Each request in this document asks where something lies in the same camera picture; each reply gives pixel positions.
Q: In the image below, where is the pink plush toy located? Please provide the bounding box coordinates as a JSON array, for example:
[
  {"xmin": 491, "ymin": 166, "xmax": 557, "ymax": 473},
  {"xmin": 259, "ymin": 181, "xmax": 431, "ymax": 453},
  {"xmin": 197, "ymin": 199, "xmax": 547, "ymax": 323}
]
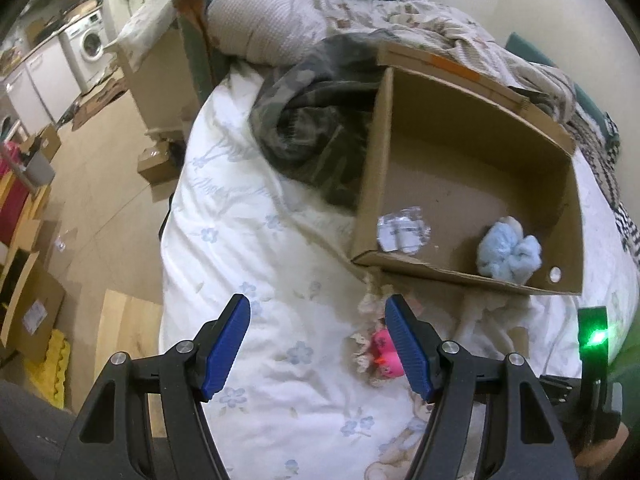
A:
[{"xmin": 350, "ymin": 285, "xmax": 407, "ymax": 388}]

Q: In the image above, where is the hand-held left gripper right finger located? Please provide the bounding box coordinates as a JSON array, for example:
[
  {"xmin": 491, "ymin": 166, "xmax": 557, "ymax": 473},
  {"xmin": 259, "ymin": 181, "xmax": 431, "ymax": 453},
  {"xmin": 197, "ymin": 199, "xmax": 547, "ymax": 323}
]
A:
[{"xmin": 384, "ymin": 294, "xmax": 581, "ymax": 480}]

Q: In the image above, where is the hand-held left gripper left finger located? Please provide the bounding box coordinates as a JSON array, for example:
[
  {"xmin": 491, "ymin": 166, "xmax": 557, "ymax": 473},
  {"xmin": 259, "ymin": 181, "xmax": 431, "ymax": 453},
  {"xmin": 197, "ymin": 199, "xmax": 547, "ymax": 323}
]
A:
[{"xmin": 55, "ymin": 294, "xmax": 251, "ymax": 480}]

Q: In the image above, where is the white floral duvet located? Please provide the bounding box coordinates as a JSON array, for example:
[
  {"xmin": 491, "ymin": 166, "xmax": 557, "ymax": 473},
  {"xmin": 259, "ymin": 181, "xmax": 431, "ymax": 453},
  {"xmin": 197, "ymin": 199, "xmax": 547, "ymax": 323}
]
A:
[{"xmin": 159, "ymin": 67, "xmax": 640, "ymax": 480}]

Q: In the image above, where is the labelled cardboard box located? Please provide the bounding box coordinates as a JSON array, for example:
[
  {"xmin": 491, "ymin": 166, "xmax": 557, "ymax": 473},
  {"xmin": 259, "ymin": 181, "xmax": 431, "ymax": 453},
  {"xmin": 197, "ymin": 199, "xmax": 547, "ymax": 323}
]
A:
[{"xmin": 0, "ymin": 247, "xmax": 67, "ymax": 362}]

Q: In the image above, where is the light blue plush toy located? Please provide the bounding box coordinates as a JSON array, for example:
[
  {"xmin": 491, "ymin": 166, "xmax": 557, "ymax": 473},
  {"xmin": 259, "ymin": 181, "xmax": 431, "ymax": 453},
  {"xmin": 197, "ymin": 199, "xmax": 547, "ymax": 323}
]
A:
[{"xmin": 477, "ymin": 216, "xmax": 543, "ymax": 281}]

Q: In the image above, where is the clear plastic packet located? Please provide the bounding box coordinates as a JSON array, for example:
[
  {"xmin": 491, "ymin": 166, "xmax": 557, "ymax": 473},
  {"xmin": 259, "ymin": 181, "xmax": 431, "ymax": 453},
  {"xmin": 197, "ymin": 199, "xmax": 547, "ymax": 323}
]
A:
[{"xmin": 376, "ymin": 206, "xmax": 433, "ymax": 253}]

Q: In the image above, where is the black and white striped blanket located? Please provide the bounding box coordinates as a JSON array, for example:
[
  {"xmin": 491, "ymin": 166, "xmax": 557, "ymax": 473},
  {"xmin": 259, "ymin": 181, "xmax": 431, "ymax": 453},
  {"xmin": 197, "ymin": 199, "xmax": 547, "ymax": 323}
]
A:
[{"xmin": 570, "ymin": 105, "xmax": 640, "ymax": 267}]

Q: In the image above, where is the flattened cardboard sheet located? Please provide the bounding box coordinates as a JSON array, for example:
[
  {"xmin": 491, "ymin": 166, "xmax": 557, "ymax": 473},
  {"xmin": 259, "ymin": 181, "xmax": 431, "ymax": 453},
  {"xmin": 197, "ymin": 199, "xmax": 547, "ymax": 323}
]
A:
[{"xmin": 70, "ymin": 72, "xmax": 132, "ymax": 132}]

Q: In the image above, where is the white waffle pillow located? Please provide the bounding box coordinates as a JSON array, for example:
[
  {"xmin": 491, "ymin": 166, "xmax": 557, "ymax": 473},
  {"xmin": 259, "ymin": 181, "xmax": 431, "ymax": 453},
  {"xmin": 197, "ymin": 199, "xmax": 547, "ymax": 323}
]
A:
[{"xmin": 205, "ymin": 0, "xmax": 332, "ymax": 67}]

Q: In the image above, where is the person's right forearm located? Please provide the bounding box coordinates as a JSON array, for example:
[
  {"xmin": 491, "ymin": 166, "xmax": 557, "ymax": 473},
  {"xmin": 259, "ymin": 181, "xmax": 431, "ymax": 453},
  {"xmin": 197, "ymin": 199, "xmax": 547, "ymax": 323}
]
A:
[{"xmin": 574, "ymin": 422, "xmax": 634, "ymax": 480}]

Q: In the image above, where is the red box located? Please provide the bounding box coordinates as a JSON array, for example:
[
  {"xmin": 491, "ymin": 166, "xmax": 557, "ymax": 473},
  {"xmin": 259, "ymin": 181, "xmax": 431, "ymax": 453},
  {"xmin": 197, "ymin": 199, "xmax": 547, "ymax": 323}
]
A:
[{"xmin": 0, "ymin": 142, "xmax": 32, "ymax": 245}]

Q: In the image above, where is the dark green headboard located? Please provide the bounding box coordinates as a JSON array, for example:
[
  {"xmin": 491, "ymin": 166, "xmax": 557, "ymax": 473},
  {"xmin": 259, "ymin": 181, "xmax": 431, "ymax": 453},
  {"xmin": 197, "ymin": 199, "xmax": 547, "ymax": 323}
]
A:
[{"xmin": 174, "ymin": 0, "xmax": 232, "ymax": 107}]

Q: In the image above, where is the tall cardboard box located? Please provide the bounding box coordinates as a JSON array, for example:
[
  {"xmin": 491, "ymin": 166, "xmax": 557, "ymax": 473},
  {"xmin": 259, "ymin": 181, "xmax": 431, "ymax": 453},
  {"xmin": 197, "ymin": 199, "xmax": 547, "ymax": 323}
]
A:
[{"xmin": 117, "ymin": 24, "xmax": 202, "ymax": 142}]

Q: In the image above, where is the teal cushion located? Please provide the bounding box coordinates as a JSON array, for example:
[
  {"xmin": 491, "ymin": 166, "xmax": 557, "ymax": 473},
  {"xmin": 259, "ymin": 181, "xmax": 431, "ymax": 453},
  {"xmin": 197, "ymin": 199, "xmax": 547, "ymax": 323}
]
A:
[{"xmin": 505, "ymin": 32, "xmax": 622, "ymax": 153}]

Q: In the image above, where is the white washing machine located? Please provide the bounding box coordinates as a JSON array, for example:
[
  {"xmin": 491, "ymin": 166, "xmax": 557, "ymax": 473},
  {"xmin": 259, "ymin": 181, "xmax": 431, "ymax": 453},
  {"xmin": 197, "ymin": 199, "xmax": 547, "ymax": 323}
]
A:
[{"xmin": 61, "ymin": 11, "xmax": 114, "ymax": 89}]

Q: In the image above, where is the white cabinet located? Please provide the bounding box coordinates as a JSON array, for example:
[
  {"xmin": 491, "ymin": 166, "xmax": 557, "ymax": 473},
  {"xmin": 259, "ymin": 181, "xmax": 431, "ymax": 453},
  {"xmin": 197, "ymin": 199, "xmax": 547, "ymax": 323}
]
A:
[
  {"xmin": 2, "ymin": 67, "xmax": 54, "ymax": 132},
  {"xmin": 25, "ymin": 40, "xmax": 82, "ymax": 122}
]

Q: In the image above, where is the camouflage blanket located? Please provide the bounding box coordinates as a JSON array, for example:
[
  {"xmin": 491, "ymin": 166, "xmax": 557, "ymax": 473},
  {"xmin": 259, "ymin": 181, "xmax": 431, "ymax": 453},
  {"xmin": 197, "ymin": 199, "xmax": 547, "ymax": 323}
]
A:
[{"xmin": 249, "ymin": 30, "xmax": 402, "ymax": 211}]

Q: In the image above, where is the grey bin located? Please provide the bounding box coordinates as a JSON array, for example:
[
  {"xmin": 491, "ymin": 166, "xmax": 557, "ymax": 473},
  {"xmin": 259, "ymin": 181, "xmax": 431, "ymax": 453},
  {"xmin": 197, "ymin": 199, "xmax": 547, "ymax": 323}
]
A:
[{"xmin": 22, "ymin": 152, "xmax": 56, "ymax": 187}]

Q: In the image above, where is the small cardboard box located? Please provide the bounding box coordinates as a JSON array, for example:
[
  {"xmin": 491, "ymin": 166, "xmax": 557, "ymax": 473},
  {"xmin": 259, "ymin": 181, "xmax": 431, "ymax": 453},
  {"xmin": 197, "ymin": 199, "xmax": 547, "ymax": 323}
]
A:
[{"xmin": 137, "ymin": 142, "xmax": 182, "ymax": 187}]

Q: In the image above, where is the floral quilt pile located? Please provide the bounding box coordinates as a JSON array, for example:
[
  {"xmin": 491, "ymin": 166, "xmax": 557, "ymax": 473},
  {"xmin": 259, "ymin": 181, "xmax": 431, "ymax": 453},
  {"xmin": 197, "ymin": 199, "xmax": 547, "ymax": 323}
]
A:
[{"xmin": 285, "ymin": 0, "xmax": 576, "ymax": 122}]

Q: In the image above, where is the wooden board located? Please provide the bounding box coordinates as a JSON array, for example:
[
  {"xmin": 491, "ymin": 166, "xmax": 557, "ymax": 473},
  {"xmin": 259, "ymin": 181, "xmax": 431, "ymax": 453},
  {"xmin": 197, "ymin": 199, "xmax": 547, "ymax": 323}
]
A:
[{"xmin": 94, "ymin": 287, "xmax": 167, "ymax": 438}]

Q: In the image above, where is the white quilted cloth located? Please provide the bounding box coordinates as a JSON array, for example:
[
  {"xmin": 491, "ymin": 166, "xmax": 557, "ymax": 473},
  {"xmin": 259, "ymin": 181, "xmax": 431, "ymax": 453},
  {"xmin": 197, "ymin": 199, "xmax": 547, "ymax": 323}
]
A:
[{"xmin": 104, "ymin": 0, "xmax": 212, "ymax": 59}]

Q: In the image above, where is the grey floor mat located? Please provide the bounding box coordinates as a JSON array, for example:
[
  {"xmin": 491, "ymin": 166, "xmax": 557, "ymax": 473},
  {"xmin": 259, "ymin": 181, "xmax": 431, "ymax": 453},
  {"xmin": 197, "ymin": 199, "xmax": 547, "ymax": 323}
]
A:
[{"xmin": 0, "ymin": 379, "xmax": 77, "ymax": 480}]

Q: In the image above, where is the yellow foam mat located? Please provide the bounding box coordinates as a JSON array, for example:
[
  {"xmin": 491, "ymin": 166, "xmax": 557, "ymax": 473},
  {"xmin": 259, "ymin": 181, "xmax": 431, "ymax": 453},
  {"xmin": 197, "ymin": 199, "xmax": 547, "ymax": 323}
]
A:
[{"xmin": 27, "ymin": 330, "xmax": 71, "ymax": 409}]

